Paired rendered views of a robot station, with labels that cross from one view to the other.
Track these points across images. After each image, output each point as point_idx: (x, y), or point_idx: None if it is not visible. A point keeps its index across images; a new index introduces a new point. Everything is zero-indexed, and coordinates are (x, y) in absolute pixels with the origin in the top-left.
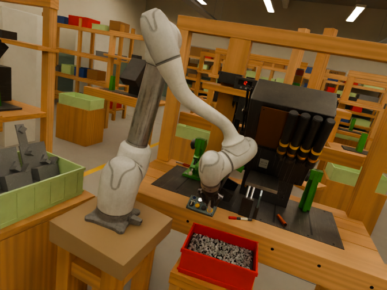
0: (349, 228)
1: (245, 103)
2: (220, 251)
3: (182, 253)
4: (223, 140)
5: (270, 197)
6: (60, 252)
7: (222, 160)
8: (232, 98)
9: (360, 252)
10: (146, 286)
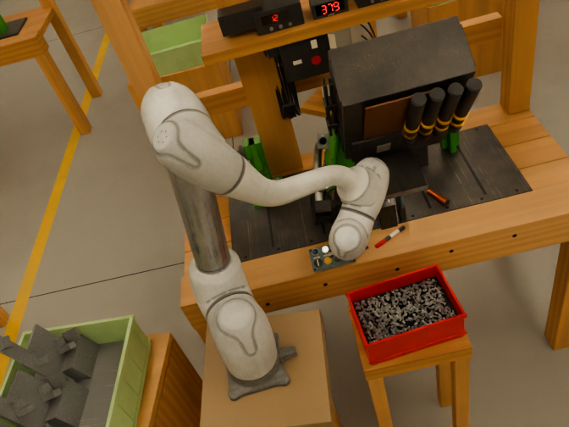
0: (520, 138)
1: (326, 100)
2: (404, 311)
3: (369, 349)
4: (340, 191)
5: None
6: None
7: (362, 229)
8: None
9: (550, 175)
10: None
